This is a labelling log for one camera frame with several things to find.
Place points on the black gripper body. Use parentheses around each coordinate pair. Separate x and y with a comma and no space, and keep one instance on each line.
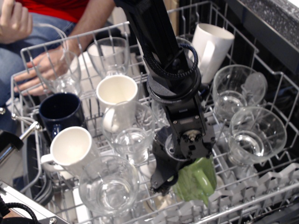
(186,138)

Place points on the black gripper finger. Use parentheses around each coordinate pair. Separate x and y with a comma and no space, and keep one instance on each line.
(165,187)

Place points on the green ceramic mug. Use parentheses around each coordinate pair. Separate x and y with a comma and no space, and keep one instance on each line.
(196,181)

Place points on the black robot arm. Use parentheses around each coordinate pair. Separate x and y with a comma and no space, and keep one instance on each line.
(174,82)

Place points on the person's forearm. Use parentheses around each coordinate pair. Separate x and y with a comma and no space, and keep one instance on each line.
(94,17)

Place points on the white mug centre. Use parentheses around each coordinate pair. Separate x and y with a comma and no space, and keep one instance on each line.
(117,95)

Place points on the white mug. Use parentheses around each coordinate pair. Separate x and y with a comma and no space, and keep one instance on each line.
(117,95)
(71,150)
(211,43)

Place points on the white mug back right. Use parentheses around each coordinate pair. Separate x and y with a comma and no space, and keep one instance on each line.
(211,43)

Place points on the white mug front left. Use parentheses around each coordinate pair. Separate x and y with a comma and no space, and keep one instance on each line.
(71,150)

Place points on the dark blue ceramic mug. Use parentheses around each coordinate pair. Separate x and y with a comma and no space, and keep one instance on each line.
(60,111)

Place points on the person's hand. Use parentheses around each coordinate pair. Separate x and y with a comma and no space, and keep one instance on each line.
(47,66)

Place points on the white plate lower rack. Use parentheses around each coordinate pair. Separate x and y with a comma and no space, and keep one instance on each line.
(163,202)

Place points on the clear glass front left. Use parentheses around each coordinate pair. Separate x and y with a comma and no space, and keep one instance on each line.
(109,185)

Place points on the clear glass centre front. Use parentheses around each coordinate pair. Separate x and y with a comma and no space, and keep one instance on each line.
(129,128)

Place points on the clear glass right front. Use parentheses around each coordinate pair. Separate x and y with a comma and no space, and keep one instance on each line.
(255,135)

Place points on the clear glass right back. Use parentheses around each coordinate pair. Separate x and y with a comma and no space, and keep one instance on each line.
(235,87)

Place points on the clear tall glass back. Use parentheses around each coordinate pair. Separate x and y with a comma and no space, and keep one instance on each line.
(188,53)

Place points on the grey plastic tine holder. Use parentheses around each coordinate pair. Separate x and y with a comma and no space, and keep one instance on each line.
(229,205)

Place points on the clear glass back left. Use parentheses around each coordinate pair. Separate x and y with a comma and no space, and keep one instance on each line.
(109,56)

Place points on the dark speckled countertop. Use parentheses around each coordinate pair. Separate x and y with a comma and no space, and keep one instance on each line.
(275,24)

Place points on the clear glass far left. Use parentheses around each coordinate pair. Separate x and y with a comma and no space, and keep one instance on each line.
(69,82)

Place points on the grey wire dishwasher rack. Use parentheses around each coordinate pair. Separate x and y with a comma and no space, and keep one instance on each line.
(62,199)

